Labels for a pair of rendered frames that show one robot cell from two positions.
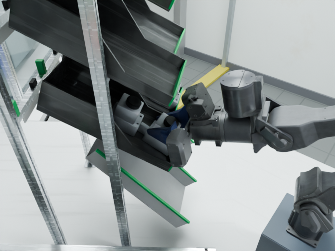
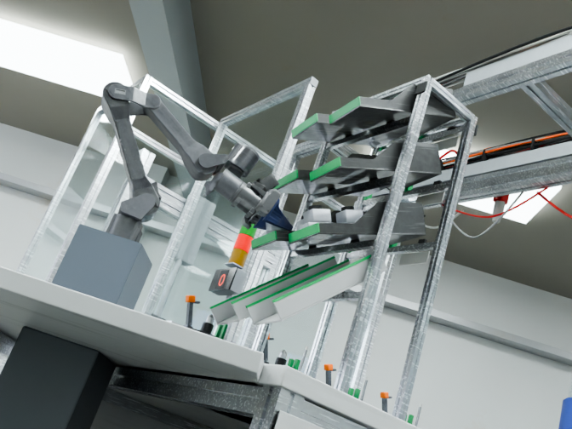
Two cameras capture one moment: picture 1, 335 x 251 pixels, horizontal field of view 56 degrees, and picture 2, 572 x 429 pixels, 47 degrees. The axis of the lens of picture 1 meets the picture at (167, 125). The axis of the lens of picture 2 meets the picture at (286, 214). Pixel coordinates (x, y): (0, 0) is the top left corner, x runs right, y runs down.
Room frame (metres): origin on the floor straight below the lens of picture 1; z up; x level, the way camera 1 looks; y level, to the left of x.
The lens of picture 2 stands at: (1.71, -0.78, 0.70)
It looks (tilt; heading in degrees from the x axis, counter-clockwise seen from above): 22 degrees up; 147
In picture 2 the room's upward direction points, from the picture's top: 19 degrees clockwise
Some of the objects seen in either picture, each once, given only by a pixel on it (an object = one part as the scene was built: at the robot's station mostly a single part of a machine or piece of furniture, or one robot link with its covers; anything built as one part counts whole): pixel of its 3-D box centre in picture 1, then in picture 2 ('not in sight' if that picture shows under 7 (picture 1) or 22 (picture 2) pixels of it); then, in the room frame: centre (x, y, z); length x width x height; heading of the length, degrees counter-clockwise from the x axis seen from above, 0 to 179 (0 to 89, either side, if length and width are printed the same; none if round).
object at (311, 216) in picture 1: (316, 203); (135, 209); (0.37, -0.29, 1.15); 0.09 x 0.07 x 0.06; 159
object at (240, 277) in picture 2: not in sight; (238, 256); (0.03, 0.19, 1.29); 0.12 x 0.05 x 0.25; 178
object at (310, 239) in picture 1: (308, 219); (124, 232); (0.37, -0.29, 1.09); 0.07 x 0.07 x 0.06; 52
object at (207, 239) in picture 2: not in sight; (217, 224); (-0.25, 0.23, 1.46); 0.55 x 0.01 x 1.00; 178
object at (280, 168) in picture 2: not in sight; (264, 213); (0.03, 0.23, 1.46); 0.03 x 0.03 x 1.00; 88
